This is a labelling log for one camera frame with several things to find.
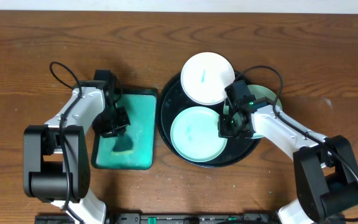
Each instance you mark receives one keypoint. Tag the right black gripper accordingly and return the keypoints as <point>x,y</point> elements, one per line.
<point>223,130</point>

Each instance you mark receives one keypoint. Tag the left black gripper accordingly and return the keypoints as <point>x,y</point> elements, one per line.
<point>117,121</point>

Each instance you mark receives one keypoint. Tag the dark green sponge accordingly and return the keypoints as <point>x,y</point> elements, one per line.
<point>123,144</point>

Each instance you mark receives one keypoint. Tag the light green plate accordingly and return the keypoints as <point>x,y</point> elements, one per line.
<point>194,134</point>
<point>258,91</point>

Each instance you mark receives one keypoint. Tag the light green plate front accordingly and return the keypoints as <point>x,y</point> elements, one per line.
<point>194,134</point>

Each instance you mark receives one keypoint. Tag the white plate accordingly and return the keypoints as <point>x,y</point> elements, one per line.
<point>204,77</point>

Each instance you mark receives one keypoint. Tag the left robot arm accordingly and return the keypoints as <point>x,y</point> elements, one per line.
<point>56,168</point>

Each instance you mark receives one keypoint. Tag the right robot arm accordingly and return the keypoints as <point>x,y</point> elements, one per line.
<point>326,170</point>

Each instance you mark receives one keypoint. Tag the green rectangular soapy tray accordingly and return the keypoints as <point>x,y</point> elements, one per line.
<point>141,106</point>

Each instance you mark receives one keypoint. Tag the black round tray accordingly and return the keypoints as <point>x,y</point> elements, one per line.
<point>171,102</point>

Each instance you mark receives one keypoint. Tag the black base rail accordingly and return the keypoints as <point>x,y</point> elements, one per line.
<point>135,218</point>

